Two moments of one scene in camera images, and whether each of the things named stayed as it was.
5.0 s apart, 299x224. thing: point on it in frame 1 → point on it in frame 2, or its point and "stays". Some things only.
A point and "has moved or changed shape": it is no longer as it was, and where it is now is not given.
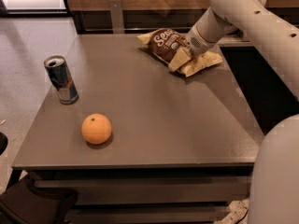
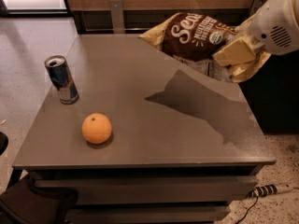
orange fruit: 96,129 stays
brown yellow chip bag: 163,43 has moved or changed shape
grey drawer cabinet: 135,142 stays
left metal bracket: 116,10 stays
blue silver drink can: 59,72 stays
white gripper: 197,45 → 271,25
